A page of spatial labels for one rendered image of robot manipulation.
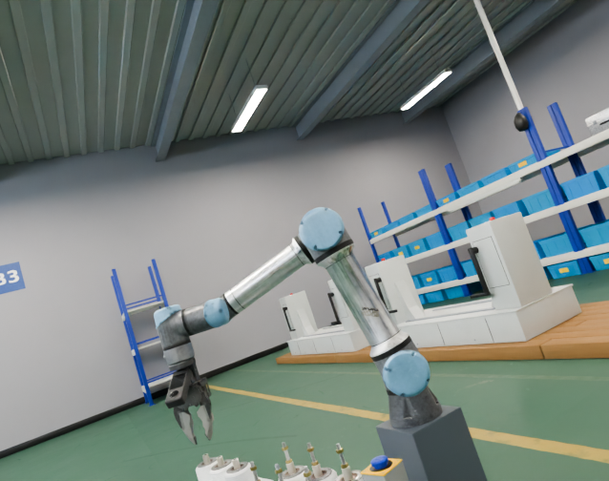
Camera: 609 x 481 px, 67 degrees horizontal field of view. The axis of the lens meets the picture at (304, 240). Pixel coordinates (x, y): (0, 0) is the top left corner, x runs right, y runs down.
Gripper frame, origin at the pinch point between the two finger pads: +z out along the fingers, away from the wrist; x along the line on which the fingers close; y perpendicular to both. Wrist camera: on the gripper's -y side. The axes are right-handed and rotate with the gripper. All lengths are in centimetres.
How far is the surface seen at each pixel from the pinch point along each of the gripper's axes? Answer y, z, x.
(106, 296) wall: 549, -122, 290
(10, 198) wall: 506, -298, 367
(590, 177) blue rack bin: 360, -48, -328
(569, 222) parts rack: 389, -11, -306
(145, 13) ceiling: 312, -354, 51
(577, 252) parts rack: 392, 22, -304
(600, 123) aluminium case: 333, -94, -341
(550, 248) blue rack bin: 424, 11, -292
